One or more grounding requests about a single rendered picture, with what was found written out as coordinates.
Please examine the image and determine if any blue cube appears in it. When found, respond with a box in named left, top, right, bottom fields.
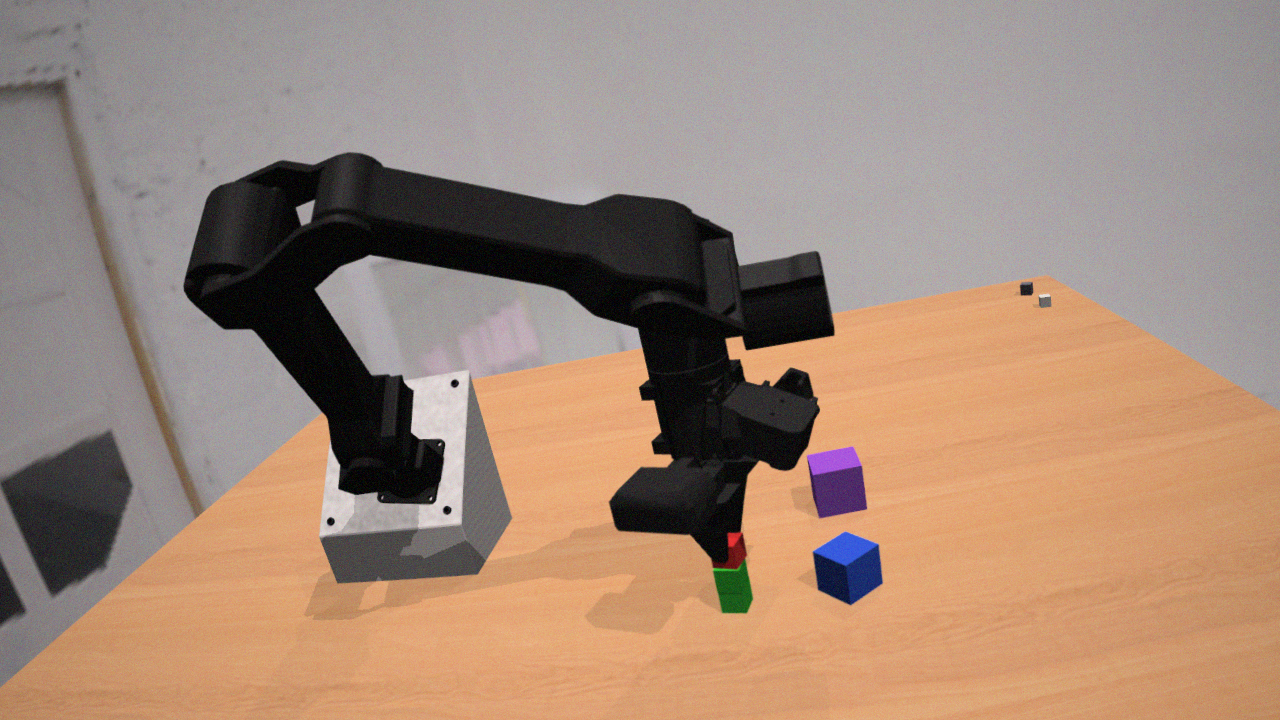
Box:
left=813, top=530, right=883, bottom=605

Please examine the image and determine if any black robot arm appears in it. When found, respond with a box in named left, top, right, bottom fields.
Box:
left=183, top=152, right=835, bottom=505

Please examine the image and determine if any purple block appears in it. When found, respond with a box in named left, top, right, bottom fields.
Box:
left=806, top=446, right=867, bottom=519

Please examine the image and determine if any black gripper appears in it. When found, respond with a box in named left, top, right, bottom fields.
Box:
left=608, top=352, right=759, bottom=562

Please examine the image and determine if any red block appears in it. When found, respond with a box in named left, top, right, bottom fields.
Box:
left=710, top=533, right=748, bottom=570

